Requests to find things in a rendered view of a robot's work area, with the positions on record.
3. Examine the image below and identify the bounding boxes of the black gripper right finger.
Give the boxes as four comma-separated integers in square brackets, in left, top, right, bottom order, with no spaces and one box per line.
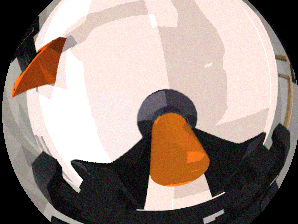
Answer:
[190,127,266,197]

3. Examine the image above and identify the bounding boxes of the orange cylinder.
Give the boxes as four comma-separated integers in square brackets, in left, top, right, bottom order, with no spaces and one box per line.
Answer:
[150,113,210,186]

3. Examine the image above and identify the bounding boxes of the black round pedestal with silver shaft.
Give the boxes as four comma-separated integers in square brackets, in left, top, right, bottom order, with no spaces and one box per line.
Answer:
[137,89,197,137]

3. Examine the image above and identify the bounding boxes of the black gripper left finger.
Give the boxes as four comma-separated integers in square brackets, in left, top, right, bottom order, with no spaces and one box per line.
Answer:
[71,132,153,209]

